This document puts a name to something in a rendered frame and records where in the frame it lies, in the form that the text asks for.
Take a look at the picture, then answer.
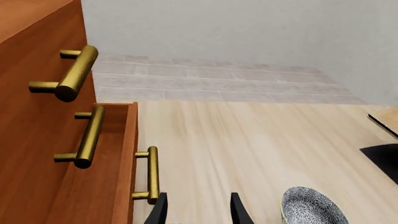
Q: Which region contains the brass bar drawer handle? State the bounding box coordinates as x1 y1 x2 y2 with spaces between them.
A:
131 146 160 205
53 104 106 170
28 44 100 103

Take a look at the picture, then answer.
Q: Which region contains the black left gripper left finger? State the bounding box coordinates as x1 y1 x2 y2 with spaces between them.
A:
143 192 169 224

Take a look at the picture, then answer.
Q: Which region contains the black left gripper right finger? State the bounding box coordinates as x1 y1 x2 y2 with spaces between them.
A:
230 192 254 224

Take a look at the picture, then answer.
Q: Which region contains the flat black stove plate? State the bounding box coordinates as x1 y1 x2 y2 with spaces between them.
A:
359 144 398 185

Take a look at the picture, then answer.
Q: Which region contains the wooden cabinet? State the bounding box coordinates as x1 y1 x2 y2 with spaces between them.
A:
0 0 99 224

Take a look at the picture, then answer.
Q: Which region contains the pale flat board black edge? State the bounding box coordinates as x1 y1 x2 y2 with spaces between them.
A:
366 108 398 138

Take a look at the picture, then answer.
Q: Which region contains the black white patterned bowl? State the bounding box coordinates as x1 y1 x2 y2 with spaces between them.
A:
280 185 351 224

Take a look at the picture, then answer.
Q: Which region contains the open wooden drawer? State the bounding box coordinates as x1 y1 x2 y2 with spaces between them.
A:
43 101 139 224

